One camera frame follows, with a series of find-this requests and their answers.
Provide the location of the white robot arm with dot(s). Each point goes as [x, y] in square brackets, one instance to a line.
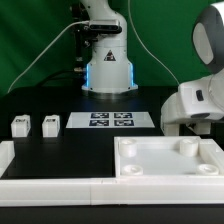
[109, 72]

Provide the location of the white U-shaped obstacle fence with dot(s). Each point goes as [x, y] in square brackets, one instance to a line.
[188, 189]

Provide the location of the black camera stand pole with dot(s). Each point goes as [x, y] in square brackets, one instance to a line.
[78, 15]

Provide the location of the white square tabletop part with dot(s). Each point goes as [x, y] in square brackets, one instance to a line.
[152, 156]

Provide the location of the white sheet with AprilTags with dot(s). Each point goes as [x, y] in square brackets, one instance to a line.
[110, 120]

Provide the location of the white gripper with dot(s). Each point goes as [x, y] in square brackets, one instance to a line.
[197, 104]

